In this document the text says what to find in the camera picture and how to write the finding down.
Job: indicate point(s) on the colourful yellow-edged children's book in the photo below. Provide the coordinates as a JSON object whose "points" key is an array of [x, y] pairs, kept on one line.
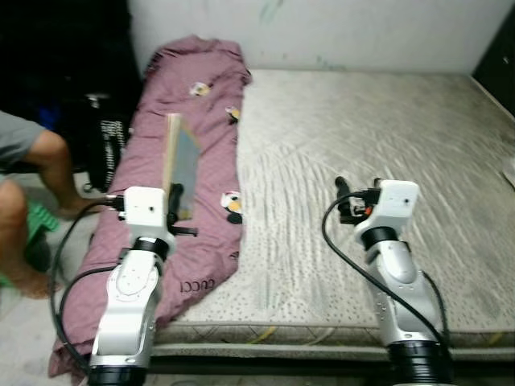
{"points": [[183, 161]]}

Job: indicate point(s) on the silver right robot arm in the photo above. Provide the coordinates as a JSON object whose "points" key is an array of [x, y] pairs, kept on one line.
{"points": [[402, 289]]}

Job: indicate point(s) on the white quilted mattress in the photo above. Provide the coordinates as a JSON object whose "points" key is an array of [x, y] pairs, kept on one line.
{"points": [[362, 137]]}

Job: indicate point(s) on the purple cartoon print blanket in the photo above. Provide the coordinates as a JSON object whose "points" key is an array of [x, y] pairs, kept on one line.
{"points": [[201, 121]]}

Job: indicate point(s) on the black bag with white print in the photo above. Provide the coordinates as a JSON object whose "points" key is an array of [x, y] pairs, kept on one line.
{"points": [[109, 145]]}

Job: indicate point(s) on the green plastic stool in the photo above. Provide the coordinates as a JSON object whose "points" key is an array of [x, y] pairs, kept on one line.
{"points": [[39, 233]]}

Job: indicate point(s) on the person in grey shorts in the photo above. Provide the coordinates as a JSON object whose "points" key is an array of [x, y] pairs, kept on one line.
{"points": [[40, 157]]}

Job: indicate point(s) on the black tufted headboard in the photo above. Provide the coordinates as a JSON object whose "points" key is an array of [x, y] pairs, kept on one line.
{"points": [[499, 56]]}

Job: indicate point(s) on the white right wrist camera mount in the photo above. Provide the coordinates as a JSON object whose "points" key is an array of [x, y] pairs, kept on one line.
{"points": [[394, 205]]}

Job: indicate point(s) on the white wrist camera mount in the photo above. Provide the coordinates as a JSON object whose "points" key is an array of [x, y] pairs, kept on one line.
{"points": [[394, 205], [145, 211]]}

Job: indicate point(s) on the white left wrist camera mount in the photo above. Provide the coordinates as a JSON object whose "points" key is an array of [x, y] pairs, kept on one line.
{"points": [[145, 211]]}

